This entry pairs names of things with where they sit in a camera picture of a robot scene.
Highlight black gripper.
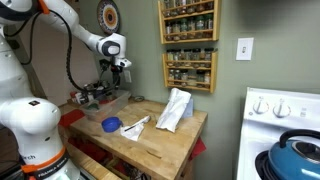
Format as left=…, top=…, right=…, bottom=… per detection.
left=108, top=65, right=123, bottom=89

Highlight blue plastic cup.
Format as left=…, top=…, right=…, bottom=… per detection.
left=101, top=116, right=124, bottom=133

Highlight wooden spice rack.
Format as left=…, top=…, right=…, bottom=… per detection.
left=162, top=50, right=218, bottom=94
left=157, top=0, right=221, bottom=45

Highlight clear plastic storage bin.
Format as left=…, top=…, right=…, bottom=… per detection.
left=79, top=89, right=132, bottom=123

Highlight silver metal can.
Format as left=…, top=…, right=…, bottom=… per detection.
left=83, top=83, right=95, bottom=98

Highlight green item in bin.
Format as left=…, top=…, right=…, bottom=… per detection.
left=85, top=103, right=101, bottom=112

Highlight red and white container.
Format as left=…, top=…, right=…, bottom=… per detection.
left=69, top=91, right=87, bottom=105

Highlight red mat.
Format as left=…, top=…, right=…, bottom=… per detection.
left=58, top=109, right=84, bottom=128

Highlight red items under cart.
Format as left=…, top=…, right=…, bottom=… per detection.
left=68, top=136, right=109, bottom=164

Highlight light blue box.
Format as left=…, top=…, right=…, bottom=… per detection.
left=182, top=96, right=194, bottom=119

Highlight wooden butcher block cart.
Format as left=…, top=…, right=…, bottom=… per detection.
left=54, top=98, right=208, bottom=180

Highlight red hanging cloth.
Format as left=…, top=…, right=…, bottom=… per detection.
left=190, top=137, right=207, bottom=161

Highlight white stove knob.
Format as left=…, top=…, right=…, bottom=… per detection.
left=272, top=98, right=292, bottom=119
left=252, top=97, right=270, bottom=115

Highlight white kitchen stove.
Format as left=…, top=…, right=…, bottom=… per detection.
left=235, top=87, right=320, bottom=180

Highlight black stove burner coil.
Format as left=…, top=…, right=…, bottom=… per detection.
left=254, top=149, right=278, bottom=180

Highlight white wall outlet plate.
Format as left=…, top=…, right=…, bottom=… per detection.
left=123, top=69, right=133, bottom=84

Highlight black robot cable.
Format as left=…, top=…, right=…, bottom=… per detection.
left=3, top=9, right=121, bottom=94

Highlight white light switch plate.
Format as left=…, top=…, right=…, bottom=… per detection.
left=235, top=37, right=255, bottom=62

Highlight blue kettle with black handle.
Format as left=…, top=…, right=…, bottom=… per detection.
left=267, top=129, right=320, bottom=180

